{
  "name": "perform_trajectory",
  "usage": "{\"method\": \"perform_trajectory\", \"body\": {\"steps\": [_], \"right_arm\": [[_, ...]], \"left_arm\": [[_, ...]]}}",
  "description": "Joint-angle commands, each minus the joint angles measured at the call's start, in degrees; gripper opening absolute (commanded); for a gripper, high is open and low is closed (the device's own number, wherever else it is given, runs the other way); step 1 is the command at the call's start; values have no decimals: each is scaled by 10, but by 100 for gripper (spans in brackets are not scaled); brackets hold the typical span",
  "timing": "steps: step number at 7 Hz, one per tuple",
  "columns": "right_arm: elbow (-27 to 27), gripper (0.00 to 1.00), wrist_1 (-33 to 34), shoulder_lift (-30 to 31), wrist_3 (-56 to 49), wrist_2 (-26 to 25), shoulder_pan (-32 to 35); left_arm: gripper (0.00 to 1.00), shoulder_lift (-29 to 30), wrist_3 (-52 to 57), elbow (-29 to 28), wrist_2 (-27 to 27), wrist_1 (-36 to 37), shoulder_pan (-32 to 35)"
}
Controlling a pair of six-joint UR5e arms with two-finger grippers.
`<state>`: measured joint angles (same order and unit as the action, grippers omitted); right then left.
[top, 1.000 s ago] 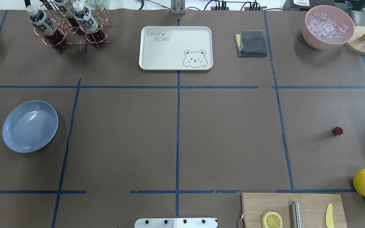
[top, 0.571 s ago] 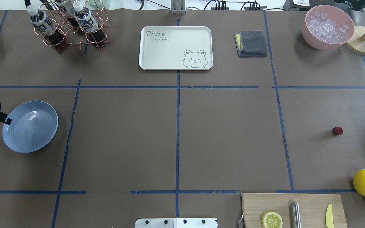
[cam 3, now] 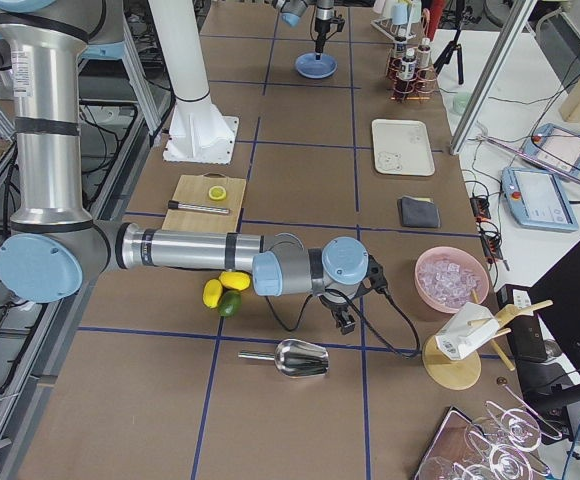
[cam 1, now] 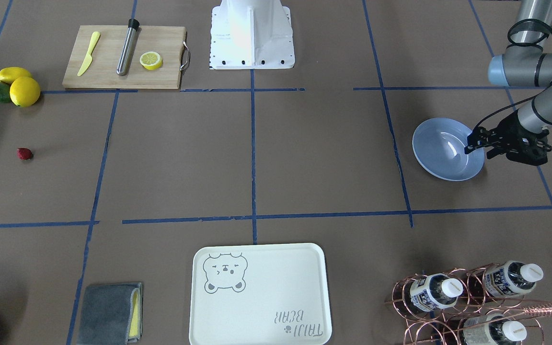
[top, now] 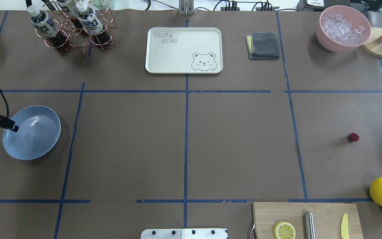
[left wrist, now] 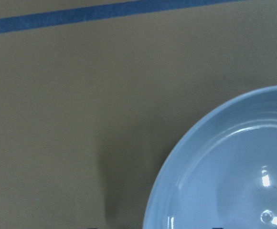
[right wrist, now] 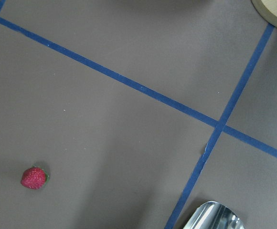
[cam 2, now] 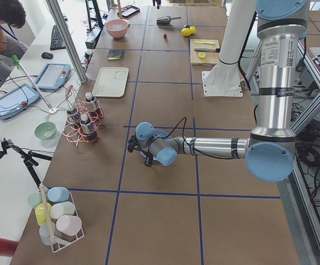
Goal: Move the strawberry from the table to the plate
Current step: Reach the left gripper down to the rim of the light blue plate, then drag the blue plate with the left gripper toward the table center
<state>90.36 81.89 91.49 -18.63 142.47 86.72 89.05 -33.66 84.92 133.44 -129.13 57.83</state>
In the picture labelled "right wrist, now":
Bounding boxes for red strawberry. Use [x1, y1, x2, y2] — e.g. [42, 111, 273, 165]
[20, 166, 50, 190]

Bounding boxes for metal scoop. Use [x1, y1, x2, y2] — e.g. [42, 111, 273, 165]
[183, 201, 245, 229]

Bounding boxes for wooden stand with round base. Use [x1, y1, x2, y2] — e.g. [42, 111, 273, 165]
[251, 0, 277, 27]

